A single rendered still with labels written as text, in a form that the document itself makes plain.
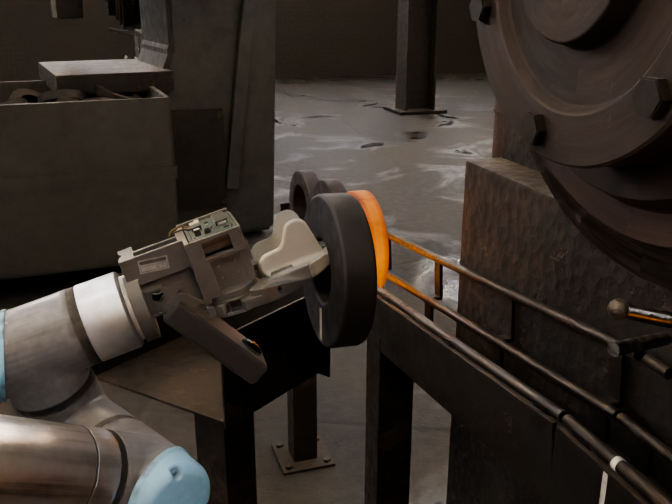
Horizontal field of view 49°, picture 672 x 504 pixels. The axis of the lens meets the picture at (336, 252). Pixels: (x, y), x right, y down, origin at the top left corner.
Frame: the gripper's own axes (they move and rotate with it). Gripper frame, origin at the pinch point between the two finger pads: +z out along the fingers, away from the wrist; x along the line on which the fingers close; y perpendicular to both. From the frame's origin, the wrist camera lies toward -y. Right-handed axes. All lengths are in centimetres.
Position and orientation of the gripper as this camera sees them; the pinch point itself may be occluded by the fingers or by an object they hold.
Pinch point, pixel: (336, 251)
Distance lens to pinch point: 74.2
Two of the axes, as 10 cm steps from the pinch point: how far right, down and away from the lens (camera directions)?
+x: -3.0, -2.9, 9.1
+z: 9.2, -3.5, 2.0
